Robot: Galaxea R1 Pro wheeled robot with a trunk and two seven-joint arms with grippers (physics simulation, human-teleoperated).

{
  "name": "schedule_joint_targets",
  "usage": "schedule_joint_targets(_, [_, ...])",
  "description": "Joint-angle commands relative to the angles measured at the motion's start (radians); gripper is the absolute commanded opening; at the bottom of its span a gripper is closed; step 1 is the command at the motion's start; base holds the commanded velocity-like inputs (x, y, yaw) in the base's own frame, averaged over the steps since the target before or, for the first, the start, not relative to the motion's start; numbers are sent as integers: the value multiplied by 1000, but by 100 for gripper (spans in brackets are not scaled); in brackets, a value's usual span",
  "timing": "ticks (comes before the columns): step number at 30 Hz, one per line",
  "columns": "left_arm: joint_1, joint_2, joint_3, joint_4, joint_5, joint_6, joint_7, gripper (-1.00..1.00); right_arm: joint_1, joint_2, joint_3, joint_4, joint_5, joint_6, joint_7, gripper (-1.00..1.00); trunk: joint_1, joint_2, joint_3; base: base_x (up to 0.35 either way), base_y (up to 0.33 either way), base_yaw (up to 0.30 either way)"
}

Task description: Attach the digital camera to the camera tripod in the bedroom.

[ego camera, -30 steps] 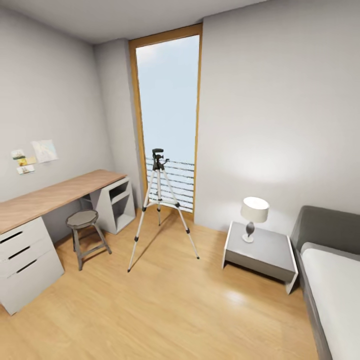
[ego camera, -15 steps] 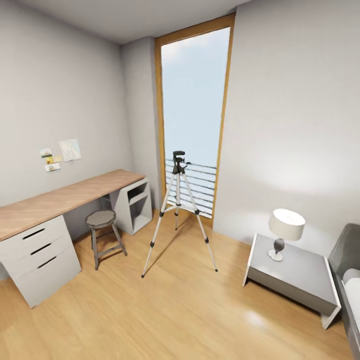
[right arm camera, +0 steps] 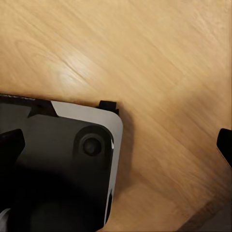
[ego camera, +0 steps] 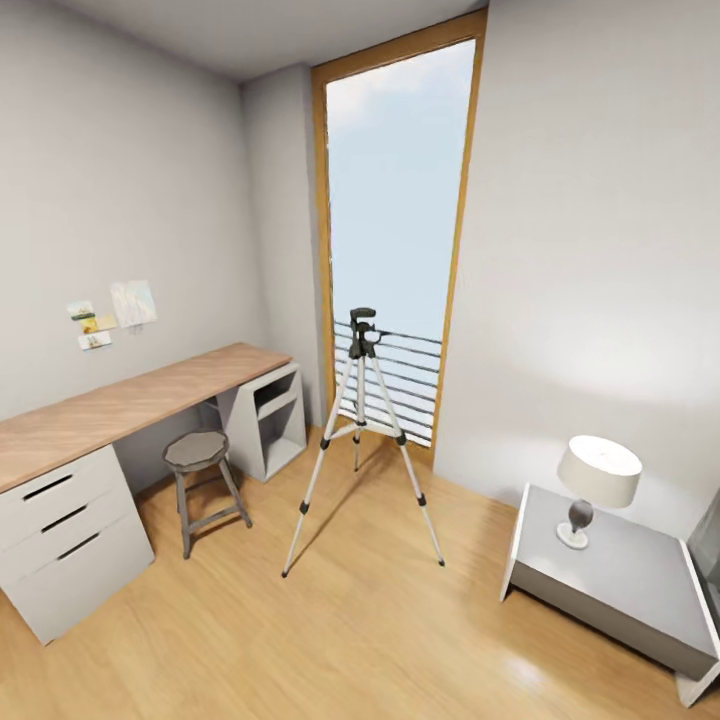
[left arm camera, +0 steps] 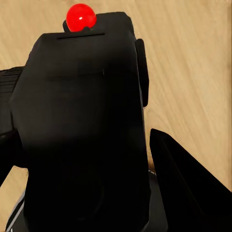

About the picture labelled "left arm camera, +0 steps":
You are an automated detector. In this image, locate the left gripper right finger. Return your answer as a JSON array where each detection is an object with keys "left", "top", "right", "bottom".
[{"left": 149, "top": 129, "right": 232, "bottom": 232}]

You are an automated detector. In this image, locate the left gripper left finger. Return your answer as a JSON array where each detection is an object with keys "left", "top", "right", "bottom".
[{"left": 0, "top": 129, "right": 23, "bottom": 186}]

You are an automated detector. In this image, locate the digital camera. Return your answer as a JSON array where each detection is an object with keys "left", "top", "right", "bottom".
[{"left": 0, "top": 3, "right": 152, "bottom": 232}]

